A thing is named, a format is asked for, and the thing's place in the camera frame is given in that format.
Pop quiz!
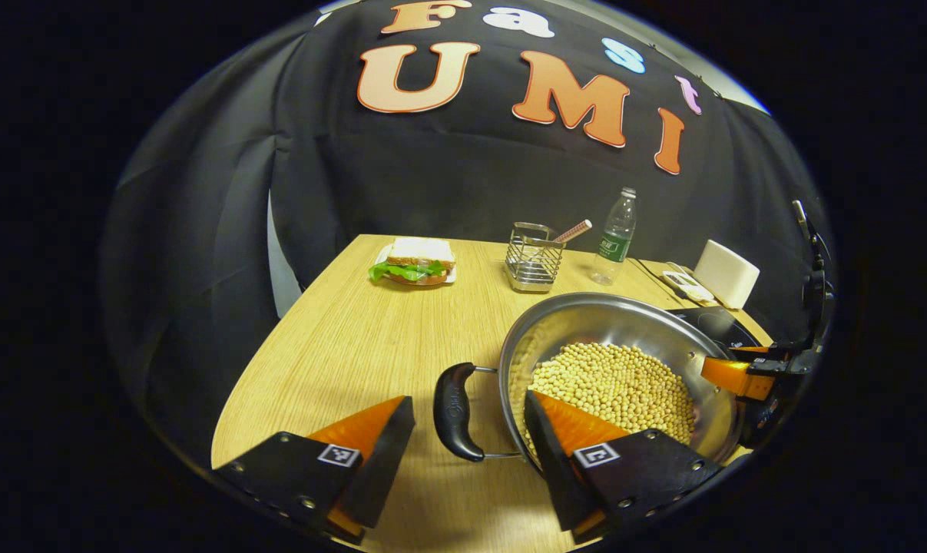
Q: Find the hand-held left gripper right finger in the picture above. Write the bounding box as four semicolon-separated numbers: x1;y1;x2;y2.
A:
523;389;723;545

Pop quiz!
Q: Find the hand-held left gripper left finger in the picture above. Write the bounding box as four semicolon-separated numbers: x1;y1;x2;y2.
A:
214;396;416;546

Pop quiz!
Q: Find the black induction cooktop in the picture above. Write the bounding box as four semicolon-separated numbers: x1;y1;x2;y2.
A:
667;307;763;351

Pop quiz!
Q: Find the steel pot with black handles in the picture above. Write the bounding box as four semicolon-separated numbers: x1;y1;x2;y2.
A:
433;292;744;465

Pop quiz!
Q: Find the white toaster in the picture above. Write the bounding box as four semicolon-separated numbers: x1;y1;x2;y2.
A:
694;239;761;310

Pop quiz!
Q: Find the white seasoning tray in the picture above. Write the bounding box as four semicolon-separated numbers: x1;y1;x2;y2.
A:
660;269;716;303

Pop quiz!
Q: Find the pile of soybeans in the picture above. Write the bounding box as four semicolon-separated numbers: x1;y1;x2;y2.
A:
526;343;696;446

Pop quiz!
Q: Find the clear plastic water bottle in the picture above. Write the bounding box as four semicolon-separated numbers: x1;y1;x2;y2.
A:
590;187;638;286

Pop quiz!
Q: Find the sandwich with lettuce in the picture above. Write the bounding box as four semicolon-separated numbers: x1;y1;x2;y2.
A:
369;237;458;286

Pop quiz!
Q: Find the wire utensil holder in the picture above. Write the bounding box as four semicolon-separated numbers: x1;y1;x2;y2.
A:
505;222;565;293

